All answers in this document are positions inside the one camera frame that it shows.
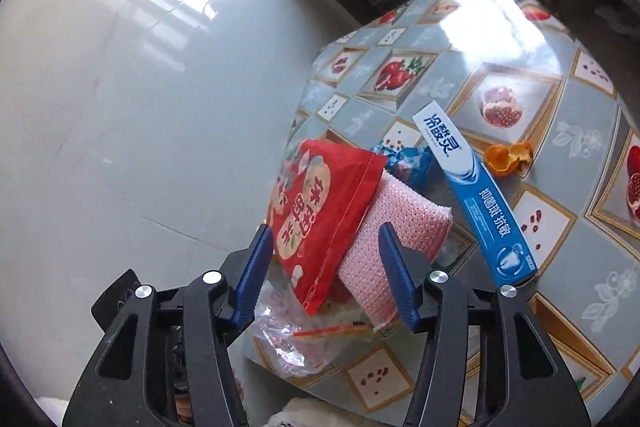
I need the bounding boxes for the white printed plastic bag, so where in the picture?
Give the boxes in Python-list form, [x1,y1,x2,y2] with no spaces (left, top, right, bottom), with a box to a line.
[250,281,373,378]

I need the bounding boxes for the blue plastic wrapper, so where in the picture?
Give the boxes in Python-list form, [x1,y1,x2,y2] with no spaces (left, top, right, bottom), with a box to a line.
[371,142,434,192]

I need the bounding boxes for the red rice bag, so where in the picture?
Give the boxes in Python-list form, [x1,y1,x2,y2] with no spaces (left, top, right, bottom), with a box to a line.
[266,139,386,315]

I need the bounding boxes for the blue toothpaste box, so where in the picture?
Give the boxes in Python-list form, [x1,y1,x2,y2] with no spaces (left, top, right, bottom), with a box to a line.
[413,102,538,286]

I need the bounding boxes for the orange peel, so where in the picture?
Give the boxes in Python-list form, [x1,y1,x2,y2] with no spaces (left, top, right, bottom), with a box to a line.
[484,141,533,178]

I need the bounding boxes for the fruit-pattern tablecloth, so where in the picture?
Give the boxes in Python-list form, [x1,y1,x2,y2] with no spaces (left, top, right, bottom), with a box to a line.
[245,0,639,426]

